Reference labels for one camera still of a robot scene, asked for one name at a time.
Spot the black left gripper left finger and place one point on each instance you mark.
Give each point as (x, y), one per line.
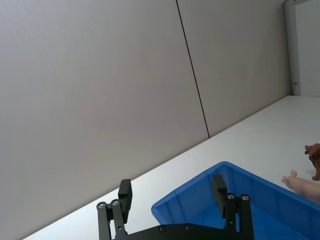
(124, 200)

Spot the blue plastic bin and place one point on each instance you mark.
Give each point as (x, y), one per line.
(265, 197)

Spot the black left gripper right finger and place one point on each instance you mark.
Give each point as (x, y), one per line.
(220, 197)

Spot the pale grey door frame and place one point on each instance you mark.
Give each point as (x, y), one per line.
(291, 47)

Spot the brown lion toy figure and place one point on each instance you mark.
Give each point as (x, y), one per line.
(314, 157)

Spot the pink pig toy figure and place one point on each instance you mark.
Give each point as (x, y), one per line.
(303, 188)

